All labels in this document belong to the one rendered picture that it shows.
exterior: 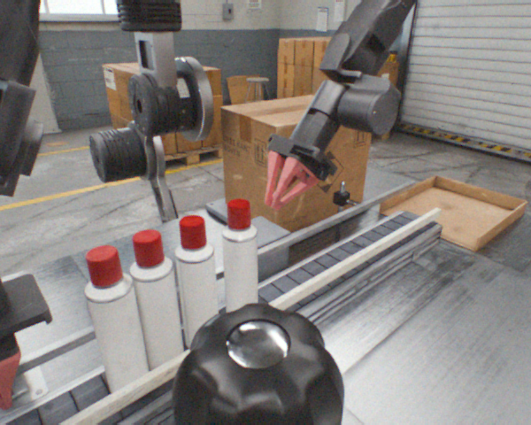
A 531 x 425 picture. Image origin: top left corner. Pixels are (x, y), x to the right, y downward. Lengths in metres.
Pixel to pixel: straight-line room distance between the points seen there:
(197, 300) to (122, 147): 0.92
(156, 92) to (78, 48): 4.93
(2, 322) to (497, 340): 0.70
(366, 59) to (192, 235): 0.35
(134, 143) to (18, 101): 1.11
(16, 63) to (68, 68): 5.51
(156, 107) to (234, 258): 0.46
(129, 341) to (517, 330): 0.63
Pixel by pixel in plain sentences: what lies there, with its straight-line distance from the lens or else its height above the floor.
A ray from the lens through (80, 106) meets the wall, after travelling 5.87.
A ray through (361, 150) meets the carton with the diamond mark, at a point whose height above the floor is 1.02.
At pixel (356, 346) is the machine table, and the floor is 0.83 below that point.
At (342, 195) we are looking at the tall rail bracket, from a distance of 0.84.
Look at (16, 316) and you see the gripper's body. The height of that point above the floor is 1.11.
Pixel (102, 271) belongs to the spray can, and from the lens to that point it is 0.44.
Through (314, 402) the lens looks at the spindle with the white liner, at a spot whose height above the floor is 1.17.
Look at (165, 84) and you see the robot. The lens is 0.91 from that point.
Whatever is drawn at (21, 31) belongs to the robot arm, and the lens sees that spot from 0.29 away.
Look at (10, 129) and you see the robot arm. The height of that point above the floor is 1.25.
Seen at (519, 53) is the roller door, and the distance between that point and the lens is 4.66.
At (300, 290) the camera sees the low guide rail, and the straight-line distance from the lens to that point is 0.63.
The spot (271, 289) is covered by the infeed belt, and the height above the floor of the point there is 0.88.
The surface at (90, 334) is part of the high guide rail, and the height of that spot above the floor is 0.96.
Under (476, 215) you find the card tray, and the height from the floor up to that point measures 0.83.
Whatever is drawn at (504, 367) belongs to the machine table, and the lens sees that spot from 0.73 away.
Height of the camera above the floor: 1.31
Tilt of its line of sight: 26 degrees down
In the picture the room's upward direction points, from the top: straight up
